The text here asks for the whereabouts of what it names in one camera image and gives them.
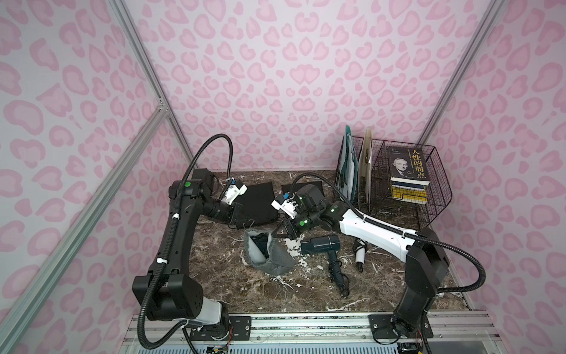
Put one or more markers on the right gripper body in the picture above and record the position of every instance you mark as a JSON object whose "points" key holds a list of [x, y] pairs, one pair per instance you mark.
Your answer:
{"points": [[289, 226]]}

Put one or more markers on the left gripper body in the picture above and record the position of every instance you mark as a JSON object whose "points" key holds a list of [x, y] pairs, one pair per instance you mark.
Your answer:
{"points": [[239, 212]]}

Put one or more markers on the plain black pouch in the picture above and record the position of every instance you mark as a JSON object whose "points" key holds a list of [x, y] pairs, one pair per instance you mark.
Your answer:
{"points": [[257, 204]]}

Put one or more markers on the grey hair dryer pouch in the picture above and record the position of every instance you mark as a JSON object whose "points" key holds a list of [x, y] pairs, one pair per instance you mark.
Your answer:
{"points": [[279, 262]]}

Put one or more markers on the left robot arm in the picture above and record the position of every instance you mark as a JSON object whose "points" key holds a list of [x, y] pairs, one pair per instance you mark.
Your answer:
{"points": [[170, 299]]}

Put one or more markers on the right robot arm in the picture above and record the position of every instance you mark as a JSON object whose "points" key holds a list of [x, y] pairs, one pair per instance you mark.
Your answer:
{"points": [[424, 255]]}

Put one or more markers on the white hair dryer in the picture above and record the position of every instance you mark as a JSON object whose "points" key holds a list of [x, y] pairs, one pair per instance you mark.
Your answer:
{"points": [[360, 248]]}

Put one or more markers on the black pouch gold print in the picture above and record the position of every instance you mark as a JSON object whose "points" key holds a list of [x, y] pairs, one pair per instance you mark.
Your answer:
{"points": [[286, 188]]}

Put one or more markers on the yellow striped book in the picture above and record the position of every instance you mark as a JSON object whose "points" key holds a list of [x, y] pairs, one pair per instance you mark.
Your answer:
{"points": [[408, 192]]}

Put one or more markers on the book with portrait cover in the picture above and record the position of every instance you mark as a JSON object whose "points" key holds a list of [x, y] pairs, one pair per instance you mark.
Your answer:
{"points": [[408, 165]]}

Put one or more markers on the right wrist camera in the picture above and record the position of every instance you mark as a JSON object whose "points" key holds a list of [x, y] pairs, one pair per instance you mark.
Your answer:
{"points": [[285, 203]]}

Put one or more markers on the black wire basket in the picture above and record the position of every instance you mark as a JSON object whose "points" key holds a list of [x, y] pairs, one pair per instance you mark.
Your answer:
{"points": [[411, 204]]}

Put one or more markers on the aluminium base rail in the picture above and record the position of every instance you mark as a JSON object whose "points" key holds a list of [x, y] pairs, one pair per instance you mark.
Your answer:
{"points": [[447, 332]]}

